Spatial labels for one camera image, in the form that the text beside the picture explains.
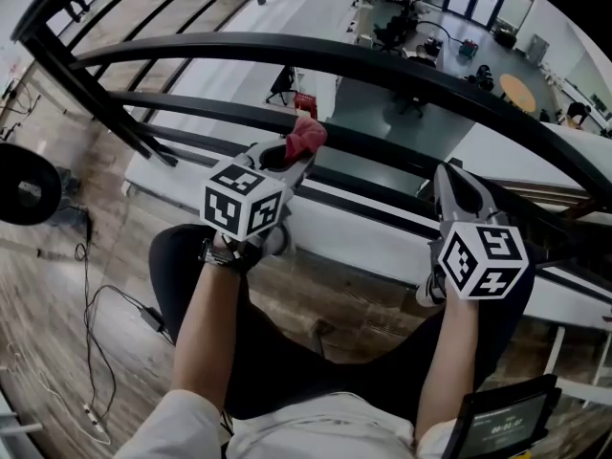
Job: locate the green red vacuum cleaner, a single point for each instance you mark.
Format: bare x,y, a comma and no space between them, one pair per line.
468,48

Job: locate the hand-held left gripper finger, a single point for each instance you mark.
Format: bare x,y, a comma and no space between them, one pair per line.
255,151
301,168

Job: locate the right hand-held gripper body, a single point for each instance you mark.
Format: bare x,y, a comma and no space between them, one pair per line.
483,261

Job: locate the red plastic crate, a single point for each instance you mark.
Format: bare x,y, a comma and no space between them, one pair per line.
304,103

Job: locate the person's right forearm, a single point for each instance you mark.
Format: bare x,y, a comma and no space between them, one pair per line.
447,366

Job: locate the person's left leg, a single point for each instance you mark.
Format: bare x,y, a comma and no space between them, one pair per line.
167,266

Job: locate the black wrist-mounted screen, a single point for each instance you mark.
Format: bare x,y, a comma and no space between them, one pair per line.
509,426

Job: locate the wooden table white legs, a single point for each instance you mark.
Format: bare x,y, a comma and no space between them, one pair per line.
48,89

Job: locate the grey metal rack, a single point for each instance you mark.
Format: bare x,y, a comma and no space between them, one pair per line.
14,433

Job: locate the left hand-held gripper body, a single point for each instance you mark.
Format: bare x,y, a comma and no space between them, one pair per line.
239,203

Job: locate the pink cloth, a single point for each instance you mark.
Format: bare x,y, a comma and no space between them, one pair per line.
308,134

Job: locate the black stool leg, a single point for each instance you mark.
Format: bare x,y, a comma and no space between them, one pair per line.
324,337

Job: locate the black metal railing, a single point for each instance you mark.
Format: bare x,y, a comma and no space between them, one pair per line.
239,46

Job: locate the person's leg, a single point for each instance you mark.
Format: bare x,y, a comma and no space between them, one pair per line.
167,266
382,380

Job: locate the person's left forearm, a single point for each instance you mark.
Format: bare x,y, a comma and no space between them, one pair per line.
205,342

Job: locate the white metal frame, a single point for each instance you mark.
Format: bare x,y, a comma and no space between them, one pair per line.
554,347

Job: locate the grey metal cabinet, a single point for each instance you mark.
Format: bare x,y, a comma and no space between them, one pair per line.
539,48

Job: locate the person's right sneaker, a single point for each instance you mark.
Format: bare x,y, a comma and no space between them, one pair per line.
430,290

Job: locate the person's white shirt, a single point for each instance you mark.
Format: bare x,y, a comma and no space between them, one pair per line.
311,428

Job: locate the black round machine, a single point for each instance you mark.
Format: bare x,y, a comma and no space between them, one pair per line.
28,184

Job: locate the wooden staircase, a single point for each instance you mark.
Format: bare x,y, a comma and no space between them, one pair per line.
540,191

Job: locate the round orange table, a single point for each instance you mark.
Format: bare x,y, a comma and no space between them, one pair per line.
518,91

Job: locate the person's right leg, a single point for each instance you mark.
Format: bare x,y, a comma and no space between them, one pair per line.
382,380

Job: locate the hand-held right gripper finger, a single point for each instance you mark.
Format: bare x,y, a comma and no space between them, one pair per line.
492,203
443,199

